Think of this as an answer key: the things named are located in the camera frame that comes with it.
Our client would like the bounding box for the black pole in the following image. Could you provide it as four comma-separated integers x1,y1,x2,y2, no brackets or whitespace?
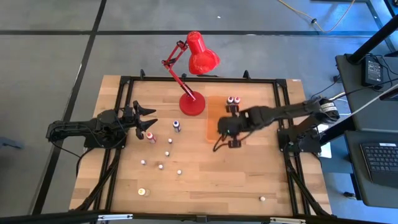
318,116,357,146
346,14,398,65

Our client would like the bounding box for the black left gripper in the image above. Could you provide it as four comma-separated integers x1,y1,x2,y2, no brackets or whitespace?
117,100,159,140

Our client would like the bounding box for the red desk lamp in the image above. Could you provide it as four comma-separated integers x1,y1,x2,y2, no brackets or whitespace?
161,30,221,117

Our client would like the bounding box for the yellow cable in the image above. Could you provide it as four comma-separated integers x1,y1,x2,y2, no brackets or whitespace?
277,0,356,34

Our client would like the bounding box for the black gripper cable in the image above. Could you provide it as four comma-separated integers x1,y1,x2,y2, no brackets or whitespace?
212,134,229,152

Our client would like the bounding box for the black metal table frame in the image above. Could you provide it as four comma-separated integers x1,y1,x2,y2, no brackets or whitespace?
70,68,332,224

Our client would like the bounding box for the orange translucent plastic bin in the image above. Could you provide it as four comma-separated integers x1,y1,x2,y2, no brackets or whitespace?
206,95,246,143

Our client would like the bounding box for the silver metal bracket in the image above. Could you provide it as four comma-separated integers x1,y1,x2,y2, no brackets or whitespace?
269,217,307,224
98,213,134,221

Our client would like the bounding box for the white cable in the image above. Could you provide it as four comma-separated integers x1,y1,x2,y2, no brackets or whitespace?
328,82,398,118

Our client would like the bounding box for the black power adapter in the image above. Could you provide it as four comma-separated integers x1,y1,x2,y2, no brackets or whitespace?
361,55,384,91

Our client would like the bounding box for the white paper sheet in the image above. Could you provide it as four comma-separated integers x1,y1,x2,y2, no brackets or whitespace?
317,124,332,158

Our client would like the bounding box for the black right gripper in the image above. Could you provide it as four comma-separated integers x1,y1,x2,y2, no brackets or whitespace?
216,105,256,149

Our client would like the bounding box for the black keyboard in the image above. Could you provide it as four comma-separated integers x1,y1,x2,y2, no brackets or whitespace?
359,142,398,189

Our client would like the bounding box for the grey side table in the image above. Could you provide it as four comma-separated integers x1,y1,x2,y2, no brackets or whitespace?
335,52,398,208

